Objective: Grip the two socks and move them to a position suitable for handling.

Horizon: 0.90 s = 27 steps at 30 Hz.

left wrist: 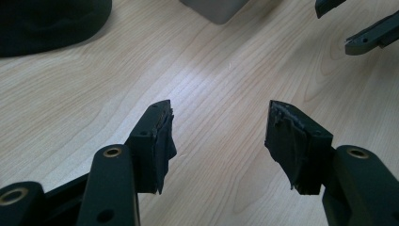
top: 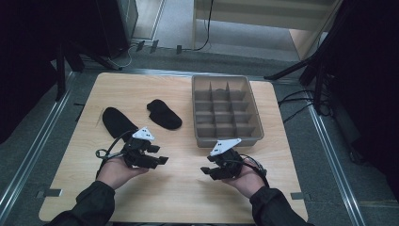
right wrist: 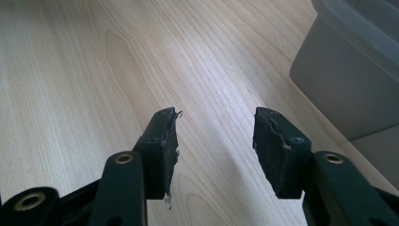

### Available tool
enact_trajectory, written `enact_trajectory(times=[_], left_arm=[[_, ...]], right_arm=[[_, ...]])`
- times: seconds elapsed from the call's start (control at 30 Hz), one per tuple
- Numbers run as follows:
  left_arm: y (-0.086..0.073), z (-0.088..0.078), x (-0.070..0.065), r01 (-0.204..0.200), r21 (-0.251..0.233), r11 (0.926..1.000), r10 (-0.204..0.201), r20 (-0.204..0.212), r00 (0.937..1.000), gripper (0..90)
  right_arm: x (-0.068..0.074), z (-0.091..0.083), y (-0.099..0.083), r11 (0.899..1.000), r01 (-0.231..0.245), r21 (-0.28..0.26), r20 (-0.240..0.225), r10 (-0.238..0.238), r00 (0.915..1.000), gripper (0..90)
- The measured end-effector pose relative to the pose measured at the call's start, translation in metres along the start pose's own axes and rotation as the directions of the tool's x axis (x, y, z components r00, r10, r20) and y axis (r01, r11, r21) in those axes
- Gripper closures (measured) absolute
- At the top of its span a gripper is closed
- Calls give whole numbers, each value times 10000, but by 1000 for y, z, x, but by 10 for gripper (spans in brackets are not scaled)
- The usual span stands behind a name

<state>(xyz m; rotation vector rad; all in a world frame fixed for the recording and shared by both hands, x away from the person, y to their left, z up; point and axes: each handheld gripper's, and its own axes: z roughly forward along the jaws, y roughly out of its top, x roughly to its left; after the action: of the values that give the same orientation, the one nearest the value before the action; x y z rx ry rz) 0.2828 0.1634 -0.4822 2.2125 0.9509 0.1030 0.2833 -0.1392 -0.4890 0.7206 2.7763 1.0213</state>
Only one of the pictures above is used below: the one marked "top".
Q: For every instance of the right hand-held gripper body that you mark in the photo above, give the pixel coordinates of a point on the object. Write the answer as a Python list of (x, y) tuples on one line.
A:
[(229, 163)]

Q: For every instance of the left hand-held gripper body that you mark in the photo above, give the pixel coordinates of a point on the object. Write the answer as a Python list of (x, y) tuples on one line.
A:
[(138, 157)]

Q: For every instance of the grey divided organizer box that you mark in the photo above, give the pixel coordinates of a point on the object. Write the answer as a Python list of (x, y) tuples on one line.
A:
[(224, 113)]

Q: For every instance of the person's right hand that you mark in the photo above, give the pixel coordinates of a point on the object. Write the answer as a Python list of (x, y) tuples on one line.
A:
[(246, 183)]

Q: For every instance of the person's left hand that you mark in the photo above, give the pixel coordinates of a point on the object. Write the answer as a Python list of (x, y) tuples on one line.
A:
[(116, 174)]

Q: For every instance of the grey tape piece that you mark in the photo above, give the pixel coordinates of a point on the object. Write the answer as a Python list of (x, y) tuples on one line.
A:
[(51, 193), (299, 196)]

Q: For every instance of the black metal stand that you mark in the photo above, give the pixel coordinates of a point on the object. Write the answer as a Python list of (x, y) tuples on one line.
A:
[(61, 72)]

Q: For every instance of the black tripod stand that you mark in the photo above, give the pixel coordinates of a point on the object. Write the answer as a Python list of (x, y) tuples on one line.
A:
[(318, 72)]

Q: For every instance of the black cabinet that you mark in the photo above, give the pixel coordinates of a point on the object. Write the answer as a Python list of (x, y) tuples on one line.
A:
[(117, 25)]

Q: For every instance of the dark curtain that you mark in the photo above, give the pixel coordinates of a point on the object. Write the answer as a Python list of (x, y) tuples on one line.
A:
[(370, 78), (28, 56)]

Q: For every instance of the light wooden shelf unit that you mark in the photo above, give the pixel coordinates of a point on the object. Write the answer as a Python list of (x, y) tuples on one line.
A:
[(266, 19)]

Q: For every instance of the metal floor rail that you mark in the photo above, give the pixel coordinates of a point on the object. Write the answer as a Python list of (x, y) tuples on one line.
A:
[(337, 166), (34, 153)]

